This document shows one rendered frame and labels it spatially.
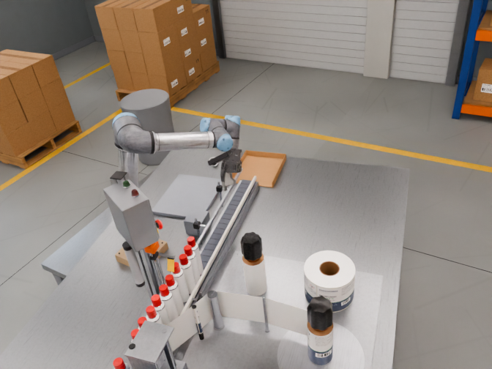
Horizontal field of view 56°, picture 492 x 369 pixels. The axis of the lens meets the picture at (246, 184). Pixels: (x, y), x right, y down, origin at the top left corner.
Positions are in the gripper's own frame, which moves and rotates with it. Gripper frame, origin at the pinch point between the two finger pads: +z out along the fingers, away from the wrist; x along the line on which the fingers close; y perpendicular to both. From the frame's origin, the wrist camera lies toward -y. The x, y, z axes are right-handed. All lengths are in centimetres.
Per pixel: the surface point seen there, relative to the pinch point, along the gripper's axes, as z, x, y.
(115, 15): -140, 243, -237
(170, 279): 29, -55, 2
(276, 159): -11, 66, 8
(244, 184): 2.0, 33.7, -1.0
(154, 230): 8, -68, 1
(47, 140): 2, 183, -271
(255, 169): -5, 55, -2
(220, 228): 20.4, 1.6, -1.2
